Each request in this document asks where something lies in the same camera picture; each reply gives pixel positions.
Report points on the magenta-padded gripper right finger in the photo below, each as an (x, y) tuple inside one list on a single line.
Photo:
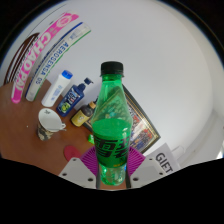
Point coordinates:
[(146, 170)]

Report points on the framed group picture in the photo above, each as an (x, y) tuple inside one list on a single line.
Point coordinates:
[(141, 128)]

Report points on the green plastic drink bottle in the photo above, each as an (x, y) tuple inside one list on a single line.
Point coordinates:
[(111, 140)]

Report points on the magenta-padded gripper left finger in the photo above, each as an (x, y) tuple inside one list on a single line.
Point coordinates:
[(78, 171)]

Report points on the flat round red coaster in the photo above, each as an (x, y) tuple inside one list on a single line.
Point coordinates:
[(71, 153)]

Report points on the pink shuttlecock tube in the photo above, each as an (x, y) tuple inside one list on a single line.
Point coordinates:
[(40, 50)]

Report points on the white patterned mug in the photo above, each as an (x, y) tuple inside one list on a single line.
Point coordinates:
[(46, 121)]

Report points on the dark blue pump bottle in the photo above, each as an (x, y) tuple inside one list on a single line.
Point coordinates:
[(71, 100)]

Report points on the amber pump bottle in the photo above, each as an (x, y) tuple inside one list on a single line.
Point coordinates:
[(81, 116)]

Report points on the small green packet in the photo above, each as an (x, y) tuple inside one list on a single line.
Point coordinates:
[(91, 139)]

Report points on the white bottle with blue cap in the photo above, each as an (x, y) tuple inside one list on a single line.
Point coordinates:
[(55, 91)]

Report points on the white green-blue shuttlecock tube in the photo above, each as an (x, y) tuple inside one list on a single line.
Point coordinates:
[(53, 60)]

